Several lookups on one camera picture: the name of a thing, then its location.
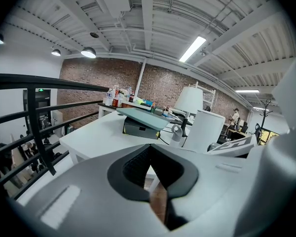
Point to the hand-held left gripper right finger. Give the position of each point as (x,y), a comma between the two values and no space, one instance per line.
(212,181)

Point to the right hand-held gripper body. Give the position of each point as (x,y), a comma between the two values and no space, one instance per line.
(273,176)

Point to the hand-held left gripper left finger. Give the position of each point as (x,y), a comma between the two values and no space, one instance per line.
(88,196)

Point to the yellow patterned board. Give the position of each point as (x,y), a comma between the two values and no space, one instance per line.
(269,136)

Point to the white cylindrical bin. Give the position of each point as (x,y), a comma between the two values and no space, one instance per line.
(204,132)

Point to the wooden desk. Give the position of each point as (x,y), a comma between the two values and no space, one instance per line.
(239,132)

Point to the black coat rack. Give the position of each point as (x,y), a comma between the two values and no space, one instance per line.
(264,112)

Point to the white table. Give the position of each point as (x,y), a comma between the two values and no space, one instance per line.
(101,132)

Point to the white cabinet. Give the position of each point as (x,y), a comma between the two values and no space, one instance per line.
(56,120)

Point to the black box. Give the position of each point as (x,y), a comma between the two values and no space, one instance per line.
(138,130)

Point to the white shade table lamp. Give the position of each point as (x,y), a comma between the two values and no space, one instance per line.
(189,100)

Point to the white shelf rack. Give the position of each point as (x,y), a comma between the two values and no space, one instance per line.
(209,95)

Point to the short ceiling light strip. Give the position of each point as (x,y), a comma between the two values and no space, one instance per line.
(247,91)

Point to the dark top side table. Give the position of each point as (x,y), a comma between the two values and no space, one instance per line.
(106,105)

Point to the teal flat tray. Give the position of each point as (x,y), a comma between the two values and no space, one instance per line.
(143,117)

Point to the small orange cap bottle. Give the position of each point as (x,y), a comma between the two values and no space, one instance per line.
(153,106)

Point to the clear water bottle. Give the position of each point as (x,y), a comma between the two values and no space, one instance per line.
(109,97)

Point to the red label drink bottle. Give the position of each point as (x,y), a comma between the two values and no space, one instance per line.
(116,98)

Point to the black metal railing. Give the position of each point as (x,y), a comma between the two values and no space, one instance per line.
(35,107)

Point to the green yellow packet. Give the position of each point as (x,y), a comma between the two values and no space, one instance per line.
(141,101)

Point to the dark cola bottle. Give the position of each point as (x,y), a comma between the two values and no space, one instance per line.
(131,97)

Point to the green exit sign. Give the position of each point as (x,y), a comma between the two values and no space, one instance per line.
(41,90)

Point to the white vertical pipe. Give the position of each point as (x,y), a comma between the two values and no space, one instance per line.
(140,76)

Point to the long ceiling light strip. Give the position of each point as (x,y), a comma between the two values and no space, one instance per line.
(192,49)

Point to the large black pendant lamp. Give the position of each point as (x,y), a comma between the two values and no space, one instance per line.
(88,52)

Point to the black round ceiling speaker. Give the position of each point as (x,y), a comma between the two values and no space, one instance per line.
(94,34)

